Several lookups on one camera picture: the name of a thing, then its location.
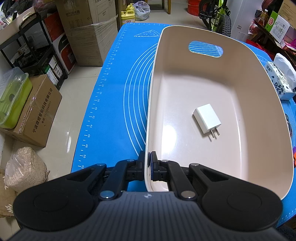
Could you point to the beige plastic bin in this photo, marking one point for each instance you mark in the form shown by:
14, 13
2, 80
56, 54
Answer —
20, 20

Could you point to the dark wooden side table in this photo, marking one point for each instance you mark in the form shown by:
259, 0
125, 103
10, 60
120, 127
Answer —
261, 39

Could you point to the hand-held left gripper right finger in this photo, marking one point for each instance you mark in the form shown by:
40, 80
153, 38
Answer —
151, 163

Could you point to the red bucket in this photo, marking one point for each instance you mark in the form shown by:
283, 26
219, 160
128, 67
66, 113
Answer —
194, 7

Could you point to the tan cardboard box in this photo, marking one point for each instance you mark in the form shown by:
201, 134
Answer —
288, 9

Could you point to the white appliance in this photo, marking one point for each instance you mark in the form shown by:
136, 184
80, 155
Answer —
242, 20

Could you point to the green bicycle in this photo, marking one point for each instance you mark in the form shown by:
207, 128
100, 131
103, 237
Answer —
219, 18

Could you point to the yellow detergent bottle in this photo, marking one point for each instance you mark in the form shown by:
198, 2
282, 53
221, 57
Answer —
130, 7
127, 18

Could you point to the printed tissue pack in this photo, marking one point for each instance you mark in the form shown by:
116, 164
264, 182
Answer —
279, 81

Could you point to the clear plastic bag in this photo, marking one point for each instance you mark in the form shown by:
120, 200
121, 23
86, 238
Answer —
141, 10

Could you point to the taped cardboard box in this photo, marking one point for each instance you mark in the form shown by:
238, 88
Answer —
94, 44

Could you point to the printed brown cardboard box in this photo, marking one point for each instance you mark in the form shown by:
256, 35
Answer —
81, 11

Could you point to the clear bag of grain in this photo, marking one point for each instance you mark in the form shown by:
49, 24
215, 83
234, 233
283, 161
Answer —
25, 169

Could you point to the blue silicone baking mat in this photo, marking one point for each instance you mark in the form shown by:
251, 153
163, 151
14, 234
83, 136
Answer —
129, 92

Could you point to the brown cardboard box black print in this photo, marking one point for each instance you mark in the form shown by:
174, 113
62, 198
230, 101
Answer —
39, 111

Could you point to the black metal shelf rack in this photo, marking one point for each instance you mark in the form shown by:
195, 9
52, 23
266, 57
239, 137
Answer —
34, 53

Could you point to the cream plastic basket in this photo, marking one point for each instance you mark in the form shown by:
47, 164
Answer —
231, 92

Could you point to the pink box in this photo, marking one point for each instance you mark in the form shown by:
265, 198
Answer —
290, 38

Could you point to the green container with clear lid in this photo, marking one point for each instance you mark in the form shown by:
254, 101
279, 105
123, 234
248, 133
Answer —
13, 102

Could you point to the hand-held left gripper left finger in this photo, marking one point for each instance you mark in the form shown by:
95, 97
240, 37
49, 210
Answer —
141, 163

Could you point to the green and white carton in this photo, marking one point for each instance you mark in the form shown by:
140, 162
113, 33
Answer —
277, 27

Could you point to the amber oil bottle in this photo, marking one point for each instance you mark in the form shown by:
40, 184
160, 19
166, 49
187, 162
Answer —
264, 17

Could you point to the red and white appliance box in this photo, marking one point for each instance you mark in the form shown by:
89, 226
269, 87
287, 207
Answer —
67, 55

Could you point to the small white wall charger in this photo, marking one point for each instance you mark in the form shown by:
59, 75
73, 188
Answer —
207, 118

